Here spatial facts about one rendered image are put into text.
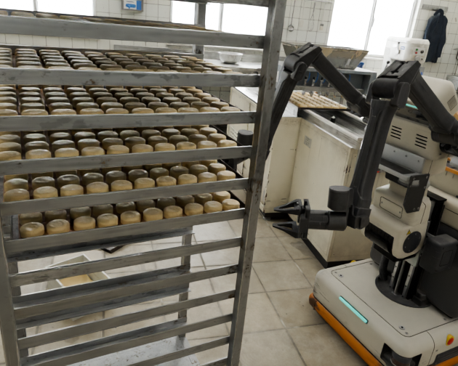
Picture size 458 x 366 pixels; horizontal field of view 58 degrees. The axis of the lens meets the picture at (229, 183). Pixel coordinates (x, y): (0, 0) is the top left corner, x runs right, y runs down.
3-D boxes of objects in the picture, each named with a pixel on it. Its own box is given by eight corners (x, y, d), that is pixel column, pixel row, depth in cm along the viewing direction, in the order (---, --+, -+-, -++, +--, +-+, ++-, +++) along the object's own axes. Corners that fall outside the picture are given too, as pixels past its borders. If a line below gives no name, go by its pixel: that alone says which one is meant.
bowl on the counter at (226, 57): (220, 64, 515) (221, 54, 510) (214, 60, 544) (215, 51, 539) (245, 65, 524) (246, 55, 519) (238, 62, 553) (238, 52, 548)
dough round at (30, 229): (23, 229, 97) (22, 221, 96) (46, 229, 98) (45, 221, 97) (17, 240, 92) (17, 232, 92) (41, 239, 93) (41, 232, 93)
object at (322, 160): (283, 221, 322) (302, 109, 288) (323, 220, 331) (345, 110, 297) (323, 274, 260) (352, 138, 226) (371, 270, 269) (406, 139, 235)
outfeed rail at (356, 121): (278, 86, 411) (278, 79, 409) (280, 86, 412) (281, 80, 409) (400, 149, 233) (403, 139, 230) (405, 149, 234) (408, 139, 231)
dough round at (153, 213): (145, 213, 110) (145, 206, 109) (163, 215, 110) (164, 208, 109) (141, 221, 105) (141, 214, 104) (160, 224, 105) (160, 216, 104)
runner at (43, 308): (241, 265, 124) (242, 257, 123) (246, 270, 122) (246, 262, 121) (0, 314, 96) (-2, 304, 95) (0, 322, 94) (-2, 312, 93)
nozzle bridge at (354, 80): (261, 105, 314) (266, 59, 301) (345, 109, 333) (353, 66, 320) (275, 116, 285) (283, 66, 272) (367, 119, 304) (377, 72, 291)
